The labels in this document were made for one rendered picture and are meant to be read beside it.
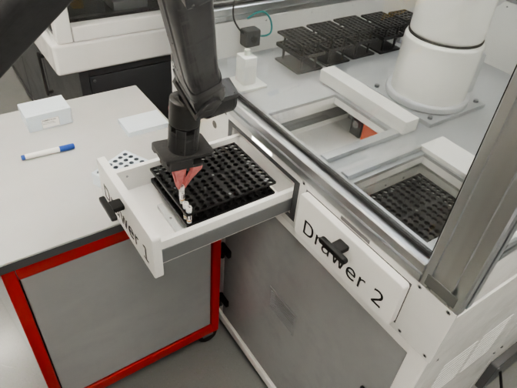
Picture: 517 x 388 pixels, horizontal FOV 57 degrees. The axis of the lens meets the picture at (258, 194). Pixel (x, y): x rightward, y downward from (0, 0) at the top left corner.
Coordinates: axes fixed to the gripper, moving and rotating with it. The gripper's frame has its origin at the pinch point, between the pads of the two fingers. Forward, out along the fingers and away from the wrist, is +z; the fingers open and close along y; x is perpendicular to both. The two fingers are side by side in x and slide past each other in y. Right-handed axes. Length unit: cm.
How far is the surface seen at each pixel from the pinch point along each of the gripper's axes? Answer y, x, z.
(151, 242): 9.9, 10.1, 2.9
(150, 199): 2.7, -9.9, 12.0
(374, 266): -23.6, 32.9, 0.1
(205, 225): -2.2, 8.0, 5.1
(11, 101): 14, -221, 109
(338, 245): -21.4, 25.6, 1.1
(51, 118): 14, -61, 20
